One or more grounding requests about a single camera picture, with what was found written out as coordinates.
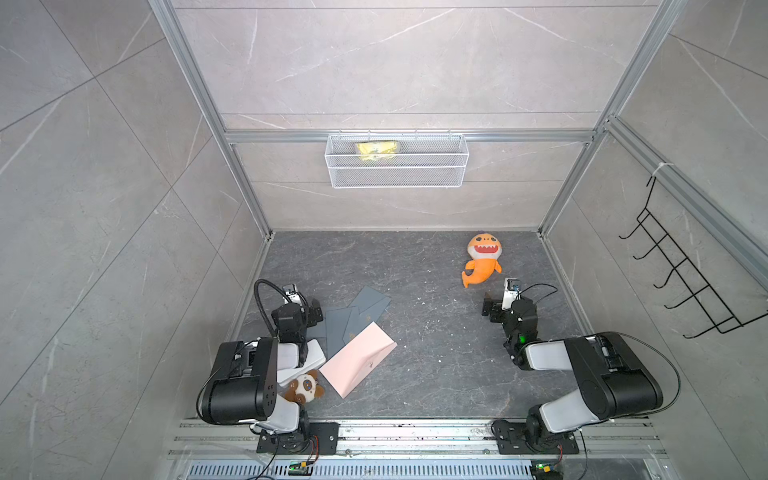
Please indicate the grey envelope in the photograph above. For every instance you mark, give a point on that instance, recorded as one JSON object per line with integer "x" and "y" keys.
{"x": 336, "y": 324}
{"x": 366, "y": 308}

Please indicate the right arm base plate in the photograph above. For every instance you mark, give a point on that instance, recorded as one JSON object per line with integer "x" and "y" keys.
{"x": 514, "y": 437}

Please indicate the yellow packet in basket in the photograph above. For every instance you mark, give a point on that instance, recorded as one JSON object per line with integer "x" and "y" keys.
{"x": 373, "y": 151}

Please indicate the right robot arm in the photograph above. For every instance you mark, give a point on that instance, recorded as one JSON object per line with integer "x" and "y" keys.
{"x": 611, "y": 381}

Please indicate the orange shark plush toy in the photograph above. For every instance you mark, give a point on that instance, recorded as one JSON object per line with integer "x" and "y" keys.
{"x": 484, "y": 250}

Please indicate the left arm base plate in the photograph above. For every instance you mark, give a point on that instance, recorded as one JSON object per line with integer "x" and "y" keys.
{"x": 315, "y": 438}

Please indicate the brown panda plush toy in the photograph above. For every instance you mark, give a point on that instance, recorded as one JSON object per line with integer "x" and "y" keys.
{"x": 304, "y": 389}

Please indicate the grey envelope lower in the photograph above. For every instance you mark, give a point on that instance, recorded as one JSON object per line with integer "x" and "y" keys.
{"x": 336, "y": 324}

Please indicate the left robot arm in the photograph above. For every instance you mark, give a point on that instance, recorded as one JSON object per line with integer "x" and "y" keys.
{"x": 266, "y": 383}

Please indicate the pink envelope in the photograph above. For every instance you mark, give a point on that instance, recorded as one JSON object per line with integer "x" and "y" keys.
{"x": 357, "y": 359}

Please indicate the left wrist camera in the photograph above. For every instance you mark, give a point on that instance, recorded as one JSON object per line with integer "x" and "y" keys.
{"x": 292, "y": 293}

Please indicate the white wire mesh basket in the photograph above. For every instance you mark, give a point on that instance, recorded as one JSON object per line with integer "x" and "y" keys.
{"x": 436, "y": 160}

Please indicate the white rectangular box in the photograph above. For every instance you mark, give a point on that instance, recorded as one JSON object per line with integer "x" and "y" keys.
{"x": 291, "y": 364}

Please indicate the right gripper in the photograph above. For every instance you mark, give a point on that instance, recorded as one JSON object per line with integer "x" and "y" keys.
{"x": 498, "y": 307}

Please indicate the black wire hook rack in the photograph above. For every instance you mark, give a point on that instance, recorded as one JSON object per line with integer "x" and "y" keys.
{"x": 719, "y": 317}

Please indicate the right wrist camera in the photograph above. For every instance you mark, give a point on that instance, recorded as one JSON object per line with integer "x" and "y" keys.
{"x": 512, "y": 288}

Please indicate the grey envelope upper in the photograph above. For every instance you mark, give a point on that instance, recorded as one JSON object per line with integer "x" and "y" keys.
{"x": 366, "y": 308}

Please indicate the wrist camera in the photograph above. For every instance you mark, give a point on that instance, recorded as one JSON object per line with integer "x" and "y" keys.
{"x": 512, "y": 288}
{"x": 292, "y": 293}

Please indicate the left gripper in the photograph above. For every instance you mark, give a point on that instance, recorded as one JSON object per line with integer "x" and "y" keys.
{"x": 306, "y": 309}

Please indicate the aluminium rail base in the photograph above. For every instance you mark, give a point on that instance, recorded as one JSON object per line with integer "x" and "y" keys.
{"x": 415, "y": 449}

